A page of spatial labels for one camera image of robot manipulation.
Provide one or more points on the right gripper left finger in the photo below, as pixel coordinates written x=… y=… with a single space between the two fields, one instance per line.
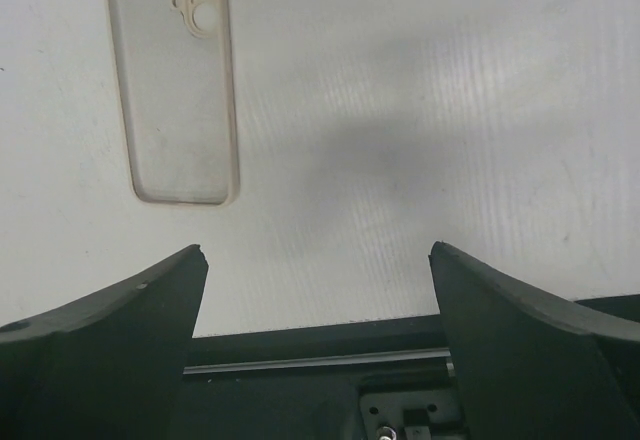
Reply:
x=108 y=365

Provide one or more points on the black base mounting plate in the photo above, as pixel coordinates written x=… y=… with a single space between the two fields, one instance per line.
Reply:
x=417 y=399

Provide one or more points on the aluminium front rail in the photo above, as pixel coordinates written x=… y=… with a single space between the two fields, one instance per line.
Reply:
x=329 y=361

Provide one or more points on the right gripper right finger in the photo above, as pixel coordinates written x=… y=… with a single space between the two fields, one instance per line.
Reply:
x=530 y=364

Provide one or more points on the beige phone with ring holder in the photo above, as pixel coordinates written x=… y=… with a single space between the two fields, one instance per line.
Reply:
x=174 y=69

